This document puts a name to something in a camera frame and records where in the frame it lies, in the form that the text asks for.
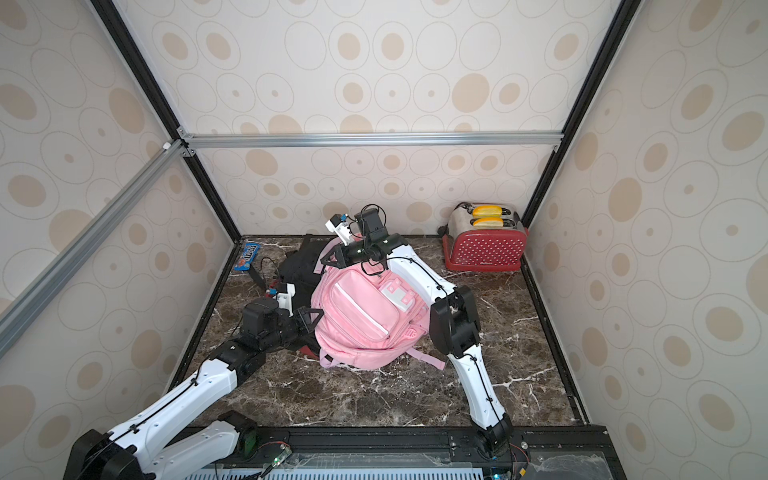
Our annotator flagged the blue candy packet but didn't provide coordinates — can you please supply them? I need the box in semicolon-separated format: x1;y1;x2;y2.
233;241;261;272

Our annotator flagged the red polka dot toaster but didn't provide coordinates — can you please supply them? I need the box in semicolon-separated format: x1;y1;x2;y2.
438;202;528;272

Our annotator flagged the black frame post right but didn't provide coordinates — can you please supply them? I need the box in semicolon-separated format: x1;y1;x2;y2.
522;0;641;227

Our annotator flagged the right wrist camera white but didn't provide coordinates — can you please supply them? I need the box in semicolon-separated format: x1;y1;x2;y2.
325;214;359;245

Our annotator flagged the black backpack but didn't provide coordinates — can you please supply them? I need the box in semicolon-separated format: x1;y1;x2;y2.
248;235;330;309

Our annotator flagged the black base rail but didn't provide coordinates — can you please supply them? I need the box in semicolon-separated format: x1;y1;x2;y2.
107;424;628;480

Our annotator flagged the front yellow toast slice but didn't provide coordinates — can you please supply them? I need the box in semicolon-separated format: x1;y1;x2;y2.
470;217;505;229

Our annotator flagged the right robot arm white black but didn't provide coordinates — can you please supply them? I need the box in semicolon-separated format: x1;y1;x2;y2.
312;204;512;457

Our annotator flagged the black frame post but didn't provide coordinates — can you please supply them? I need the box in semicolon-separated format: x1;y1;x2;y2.
522;0;641;227
88;0;242;242

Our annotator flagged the yellow toast slice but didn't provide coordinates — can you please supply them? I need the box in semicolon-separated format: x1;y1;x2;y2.
471;205;504;218
470;217;505;229

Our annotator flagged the diagonal aluminium bar left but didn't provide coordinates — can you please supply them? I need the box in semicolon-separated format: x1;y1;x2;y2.
1;139;184;355

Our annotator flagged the rear yellow toast slice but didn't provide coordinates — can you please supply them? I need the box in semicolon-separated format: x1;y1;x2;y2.
471;205;504;218

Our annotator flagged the red backpack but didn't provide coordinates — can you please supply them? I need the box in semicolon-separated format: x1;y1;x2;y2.
298;342;320;360

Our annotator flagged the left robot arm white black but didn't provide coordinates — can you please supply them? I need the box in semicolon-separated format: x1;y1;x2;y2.
64;298;324;479

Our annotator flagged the black frame post left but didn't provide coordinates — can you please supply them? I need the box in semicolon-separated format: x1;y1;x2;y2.
88;0;242;242

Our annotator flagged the horizontal aluminium bar rear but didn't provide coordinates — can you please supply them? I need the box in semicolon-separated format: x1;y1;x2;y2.
184;131;563;149

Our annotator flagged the pink backpack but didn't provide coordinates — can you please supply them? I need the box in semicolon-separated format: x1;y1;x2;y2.
311;239;456;370

